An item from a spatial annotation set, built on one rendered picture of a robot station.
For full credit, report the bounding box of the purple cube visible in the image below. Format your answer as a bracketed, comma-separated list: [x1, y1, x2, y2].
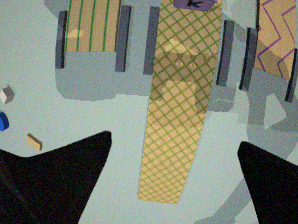
[173, 0, 218, 12]

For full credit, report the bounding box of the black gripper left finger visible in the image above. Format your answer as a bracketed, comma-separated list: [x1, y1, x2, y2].
[0, 131, 113, 224]

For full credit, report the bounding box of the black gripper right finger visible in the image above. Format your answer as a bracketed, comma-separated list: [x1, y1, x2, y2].
[237, 141, 298, 224]

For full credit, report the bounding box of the white cube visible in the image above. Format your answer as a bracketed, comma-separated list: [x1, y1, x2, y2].
[0, 87, 15, 104]

